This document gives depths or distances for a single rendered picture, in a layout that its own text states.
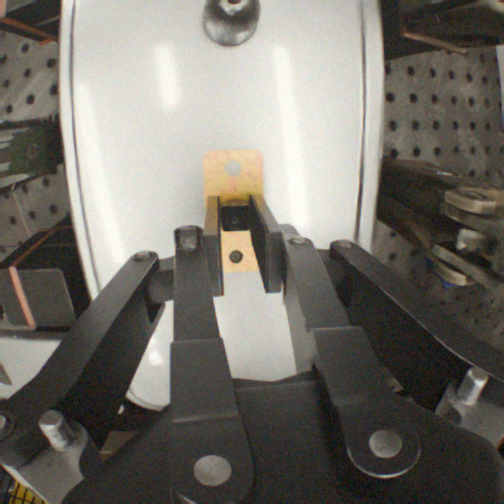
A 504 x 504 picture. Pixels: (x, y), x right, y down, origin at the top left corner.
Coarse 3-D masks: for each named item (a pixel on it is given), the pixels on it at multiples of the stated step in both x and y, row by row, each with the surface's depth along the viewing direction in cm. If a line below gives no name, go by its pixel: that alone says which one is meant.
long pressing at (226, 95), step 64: (64, 0) 14; (128, 0) 15; (192, 0) 16; (320, 0) 16; (64, 64) 16; (128, 64) 17; (192, 64) 17; (256, 64) 18; (320, 64) 18; (64, 128) 18; (128, 128) 19; (192, 128) 19; (256, 128) 20; (320, 128) 20; (128, 192) 20; (192, 192) 21; (320, 192) 22; (128, 256) 22; (256, 320) 25
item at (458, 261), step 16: (448, 208) 17; (480, 224) 15; (496, 224) 14; (448, 256) 18; (464, 256) 17; (480, 256) 17; (496, 256) 15; (464, 272) 16; (480, 272) 15; (496, 272) 15; (496, 288) 14
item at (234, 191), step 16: (208, 160) 20; (224, 160) 20; (240, 160) 20; (256, 160) 20; (208, 176) 20; (224, 176) 20; (240, 176) 20; (256, 176) 20; (208, 192) 20; (224, 192) 20; (240, 192) 21; (256, 192) 21; (224, 208) 20; (240, 208) 20; (224, 224) 20; (240, 224) 20; (224, 240) 22; (240, 240) 22; (224, 256) 22; (224, 272) 23
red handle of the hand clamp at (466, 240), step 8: (464, 224) 17; (456, 232) 17; (464, 232) 16; (472, 232) 16; (480, 232) 16; (456, 240) 17; (464, 240) 17; (472, 240) 16; (480, 240) 16; (488, 240) 16; (496, 240) 16; (464, 248) 17; (472, 248) 16; (480, 248) 16; (488, 248) 16
